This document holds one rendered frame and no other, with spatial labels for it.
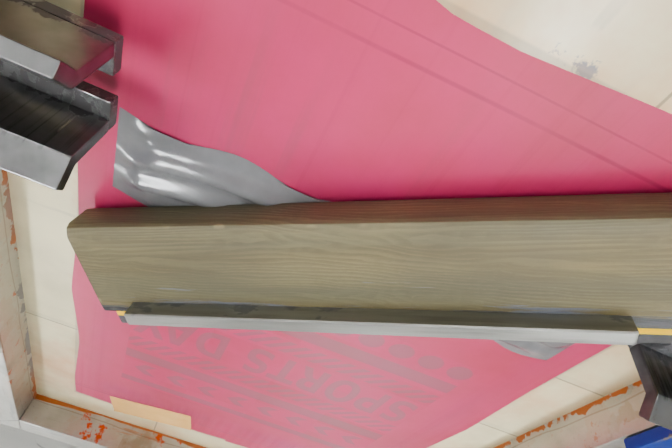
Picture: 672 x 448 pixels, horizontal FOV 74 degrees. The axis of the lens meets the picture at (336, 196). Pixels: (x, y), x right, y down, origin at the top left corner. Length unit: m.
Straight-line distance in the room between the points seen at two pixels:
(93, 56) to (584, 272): 0.26
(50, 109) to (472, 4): 0.21
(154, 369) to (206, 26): 0.41
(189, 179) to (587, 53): 0.23
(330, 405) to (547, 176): 0.35
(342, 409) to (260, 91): 0.38
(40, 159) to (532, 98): 0.24
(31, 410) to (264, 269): 0.51
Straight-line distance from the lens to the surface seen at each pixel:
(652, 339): 0.34
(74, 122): 0.26
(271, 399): 0.54
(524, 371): 0.44
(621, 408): 0.47
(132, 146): 0.31
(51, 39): 0.23
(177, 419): 0.67
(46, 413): 0.75
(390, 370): 0.44
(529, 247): 0.26
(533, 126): 0.25
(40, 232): 0.43
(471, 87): 0.24
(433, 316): 0.28
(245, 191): 0.29
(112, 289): 0.36
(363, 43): 0.23
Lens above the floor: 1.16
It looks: 48 degrees down
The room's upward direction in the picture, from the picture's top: 167 degrees counter-clockwise
